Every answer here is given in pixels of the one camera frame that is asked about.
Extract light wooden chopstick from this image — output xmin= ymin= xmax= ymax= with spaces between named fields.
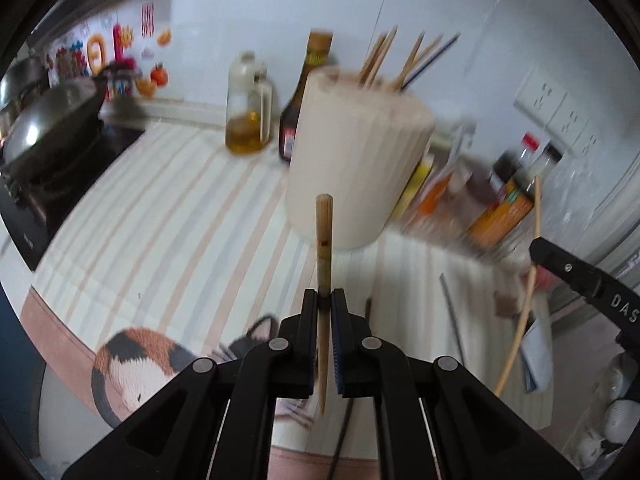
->
xmin=494 ymin=177 xmax=541 ymax=398

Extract long dark brown chopstick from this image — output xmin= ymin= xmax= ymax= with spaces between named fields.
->
xmin=439 ymin=273 xmax=466 ymax=366

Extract bamboo chopstick dark band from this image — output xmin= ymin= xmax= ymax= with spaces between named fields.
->
xmin=316 ymin=194 xmax=333 ymax=413

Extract black chopstick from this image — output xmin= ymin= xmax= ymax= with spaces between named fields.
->
xmin=364 ymin=297 xmax=373 ymax=323

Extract soy sauce bottle orange label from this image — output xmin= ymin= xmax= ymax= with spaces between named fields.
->
xmin=468 ymin=142 xmax=563 ymax=252

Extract red cap bottle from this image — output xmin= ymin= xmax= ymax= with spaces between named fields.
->
xmin=488 ymin=132 xmax=539 ymax=193

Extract white orange seasoning bag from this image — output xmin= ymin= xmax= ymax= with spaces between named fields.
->
xmin=416 ymin=122 xmax=476 ymax=220

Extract striped table mat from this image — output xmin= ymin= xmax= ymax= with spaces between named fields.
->
xmin=18 ymin=124 xmax=524 ymax=406

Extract yellow green bottle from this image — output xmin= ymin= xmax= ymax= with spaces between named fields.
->
xmin=390 ymin=153 xmax=435 ymax=221

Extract beige ribbed utensil holder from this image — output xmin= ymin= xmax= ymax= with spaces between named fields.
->
xmin=285 ymin=67 xmax=435 ymax=249

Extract oil glass jug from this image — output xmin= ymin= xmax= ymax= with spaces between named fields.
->
xmin=224 ymin=51 xmax=273 ymax=155

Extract brown sauce bottle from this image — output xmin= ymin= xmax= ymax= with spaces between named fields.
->
xmin=279 ymin=29 xmax=333 ymax=162

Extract chopsticks in holder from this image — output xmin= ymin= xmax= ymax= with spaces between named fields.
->
xmin=355 ymin=26 xmax=461 ymax=93

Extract black wok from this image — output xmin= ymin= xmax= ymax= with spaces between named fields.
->
xmin=1 ymin=70 xmax=108 ymax=181

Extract black cable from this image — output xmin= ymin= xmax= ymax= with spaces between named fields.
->
xmin=326 ymin=396 xmax=357 ymax=480

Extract wall power sockets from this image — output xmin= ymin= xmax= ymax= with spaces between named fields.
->
xmin=513 ymin=66 xmax=600 ymax=157

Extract colourful wall stickers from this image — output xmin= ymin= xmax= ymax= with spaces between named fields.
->
xmin=42 ymin=0 xmax=172 ymax=100

